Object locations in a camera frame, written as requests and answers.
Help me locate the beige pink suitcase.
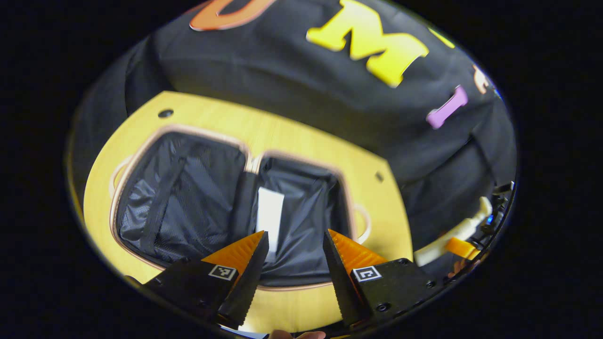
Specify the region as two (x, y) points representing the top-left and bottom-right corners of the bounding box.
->
(108, 124), (373, 292)

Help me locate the white rectangular tube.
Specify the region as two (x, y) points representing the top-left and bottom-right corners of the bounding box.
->
(256, 187), (285, 262)

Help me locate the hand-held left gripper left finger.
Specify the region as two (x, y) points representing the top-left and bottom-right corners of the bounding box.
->
(141, 231), (270, 330)

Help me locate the black backdrop cloth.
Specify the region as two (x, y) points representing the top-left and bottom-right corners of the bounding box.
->
(71, 0), (518, 250)

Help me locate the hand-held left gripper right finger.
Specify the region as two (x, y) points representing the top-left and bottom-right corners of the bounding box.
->
(322, 229), (444, 329)

